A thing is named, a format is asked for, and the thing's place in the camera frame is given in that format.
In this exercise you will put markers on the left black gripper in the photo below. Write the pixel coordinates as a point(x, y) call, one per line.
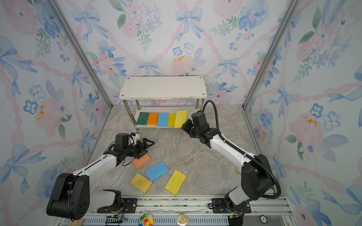
point(141, 148)

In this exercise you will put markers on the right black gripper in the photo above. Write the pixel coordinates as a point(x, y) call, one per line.
point(187, 125)

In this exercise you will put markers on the green scrub sponge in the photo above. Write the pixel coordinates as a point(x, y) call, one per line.
point(143, 119)

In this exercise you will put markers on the blue sponge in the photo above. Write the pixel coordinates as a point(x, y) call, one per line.
point(162, 120)
point(157, 171)

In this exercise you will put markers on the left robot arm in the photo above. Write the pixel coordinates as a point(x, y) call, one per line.
point(71, 197)

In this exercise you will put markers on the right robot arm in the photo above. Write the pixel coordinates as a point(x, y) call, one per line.
point(256, 176)

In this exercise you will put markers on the white two-tier shelf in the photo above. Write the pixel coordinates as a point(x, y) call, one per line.
point(154, 88)

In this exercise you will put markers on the peach pink sponge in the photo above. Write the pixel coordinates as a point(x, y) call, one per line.
point(141, 162)

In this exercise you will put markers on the yellow orange sponge bottom left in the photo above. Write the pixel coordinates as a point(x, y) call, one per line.
point(142, 183)

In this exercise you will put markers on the colourful round toy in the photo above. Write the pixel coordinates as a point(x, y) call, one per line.
point(146, 220)

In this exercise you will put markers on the round gold badge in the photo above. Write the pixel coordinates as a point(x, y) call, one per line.
point(182, 219)

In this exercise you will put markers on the small yellow patterned card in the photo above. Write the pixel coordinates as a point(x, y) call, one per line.
point(79, 222)

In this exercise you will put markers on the round white dial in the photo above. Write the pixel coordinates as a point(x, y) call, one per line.
point(263, 219)

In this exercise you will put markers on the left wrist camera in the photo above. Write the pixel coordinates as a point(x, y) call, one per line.
point(134, 138)

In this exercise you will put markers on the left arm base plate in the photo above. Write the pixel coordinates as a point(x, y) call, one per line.
point(126, 205)

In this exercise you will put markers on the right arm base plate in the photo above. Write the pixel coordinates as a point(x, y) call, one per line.
point(223, 205)

